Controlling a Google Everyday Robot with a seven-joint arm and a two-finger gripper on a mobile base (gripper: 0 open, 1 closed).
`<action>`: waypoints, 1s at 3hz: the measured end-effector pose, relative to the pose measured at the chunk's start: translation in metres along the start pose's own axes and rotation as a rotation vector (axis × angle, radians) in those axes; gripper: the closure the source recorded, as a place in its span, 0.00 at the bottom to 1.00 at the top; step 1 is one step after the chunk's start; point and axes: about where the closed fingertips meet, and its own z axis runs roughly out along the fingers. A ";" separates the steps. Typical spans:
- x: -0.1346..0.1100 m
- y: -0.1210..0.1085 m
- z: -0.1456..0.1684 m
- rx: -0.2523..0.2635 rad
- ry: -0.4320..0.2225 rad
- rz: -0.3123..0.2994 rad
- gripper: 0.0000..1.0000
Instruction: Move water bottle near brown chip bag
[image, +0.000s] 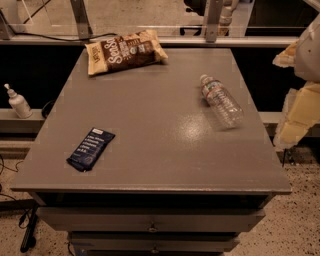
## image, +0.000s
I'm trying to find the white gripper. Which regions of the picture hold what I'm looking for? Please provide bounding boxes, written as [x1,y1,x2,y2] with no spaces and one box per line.
[272,14,320,150]

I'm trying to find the clear plastic water bottle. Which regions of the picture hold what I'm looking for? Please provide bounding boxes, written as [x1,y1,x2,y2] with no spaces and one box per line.
[200,74,244,129]

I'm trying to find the brown chip bag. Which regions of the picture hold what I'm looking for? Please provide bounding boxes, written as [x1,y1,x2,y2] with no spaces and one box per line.
[86,29,168,76]

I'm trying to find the white pump dispenser bottle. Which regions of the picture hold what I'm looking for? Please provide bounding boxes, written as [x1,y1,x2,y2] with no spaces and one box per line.
[4,84,33,119]

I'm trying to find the grey drawer cabinet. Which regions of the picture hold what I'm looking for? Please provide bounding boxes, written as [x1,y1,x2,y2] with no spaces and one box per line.
[13,48,291,256]

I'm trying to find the dark blue snack bar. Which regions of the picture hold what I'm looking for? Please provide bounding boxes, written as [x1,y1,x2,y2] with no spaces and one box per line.
[67,128,115,172]

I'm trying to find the black power strip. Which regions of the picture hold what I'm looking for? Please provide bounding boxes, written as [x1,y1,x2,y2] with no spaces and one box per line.
[20,204,38,253]

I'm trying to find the right metal post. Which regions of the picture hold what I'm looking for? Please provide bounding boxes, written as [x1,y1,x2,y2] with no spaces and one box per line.
[205,0,223,43]

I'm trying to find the metal post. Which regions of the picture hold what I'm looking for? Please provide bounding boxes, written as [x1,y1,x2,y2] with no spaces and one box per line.
[205,0,223,43]
[70,0,93,40]

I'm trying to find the left metal post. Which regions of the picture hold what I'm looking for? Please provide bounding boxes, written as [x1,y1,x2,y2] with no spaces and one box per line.
[70,0,93,40]

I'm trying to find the black cable on ledge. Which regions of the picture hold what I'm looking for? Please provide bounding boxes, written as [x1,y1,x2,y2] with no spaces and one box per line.
[6,23,118,43]

